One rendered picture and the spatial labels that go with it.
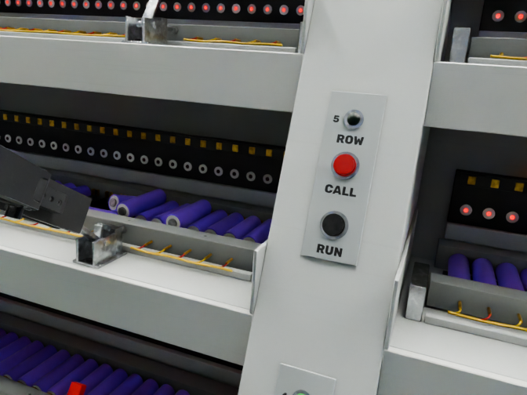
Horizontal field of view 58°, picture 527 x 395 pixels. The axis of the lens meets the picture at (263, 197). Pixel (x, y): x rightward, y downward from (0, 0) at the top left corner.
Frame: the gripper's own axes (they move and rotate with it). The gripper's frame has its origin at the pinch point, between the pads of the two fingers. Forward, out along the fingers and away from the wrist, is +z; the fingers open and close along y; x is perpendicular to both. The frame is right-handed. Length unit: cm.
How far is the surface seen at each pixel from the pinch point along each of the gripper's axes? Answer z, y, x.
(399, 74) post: 3.2, 23.2, 14.4
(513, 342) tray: 10.6, 33.7, -1.6
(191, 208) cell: 14.1, 4.6, 4.2
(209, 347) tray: 8.2, 12.6, -7.4
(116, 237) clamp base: 8.8, 0.9, -0.7
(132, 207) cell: 13.0, -1.3, 3.0
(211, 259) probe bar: 11.4, 9.3, -0.5
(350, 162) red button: 3.7, 21.1, 7.6
